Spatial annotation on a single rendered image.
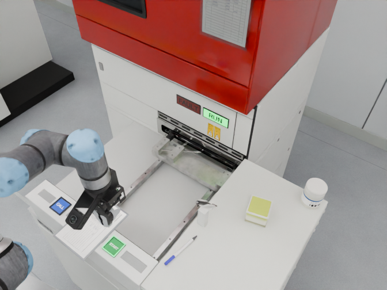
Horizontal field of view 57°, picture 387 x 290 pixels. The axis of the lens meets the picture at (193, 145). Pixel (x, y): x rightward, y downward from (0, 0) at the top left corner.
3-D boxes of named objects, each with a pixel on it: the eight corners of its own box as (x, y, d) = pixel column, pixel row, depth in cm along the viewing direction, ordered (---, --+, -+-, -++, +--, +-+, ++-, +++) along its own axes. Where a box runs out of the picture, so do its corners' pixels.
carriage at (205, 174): (163, 144, 161) (162, 140, 159) (232, 182, 147) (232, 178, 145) (151, 155, 157) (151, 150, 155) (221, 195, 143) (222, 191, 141)
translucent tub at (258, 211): (249, 205, 127) (251, 194, 122) (270, 211, 125) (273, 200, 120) (243, 222, 122) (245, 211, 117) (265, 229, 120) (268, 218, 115)
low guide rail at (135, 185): (174, 147, 164) (173, 143, 162) (177, 149, 163) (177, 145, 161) (93, 226, 137) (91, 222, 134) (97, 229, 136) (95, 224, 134)
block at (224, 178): (226, 174, 146) (226, 170, 144) (232, 178, 145) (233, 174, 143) (215, 187, 142) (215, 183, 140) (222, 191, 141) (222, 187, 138)
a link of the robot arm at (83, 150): (72, 122, 83) (106, 128, 82) (82, 153, 91) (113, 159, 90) (55, 147, 78) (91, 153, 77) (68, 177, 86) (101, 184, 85)
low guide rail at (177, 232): (223, 175, 154) (224, 171, 151) (227, 177, 153) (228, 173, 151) (147, 266, 126) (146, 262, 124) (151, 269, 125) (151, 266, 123)
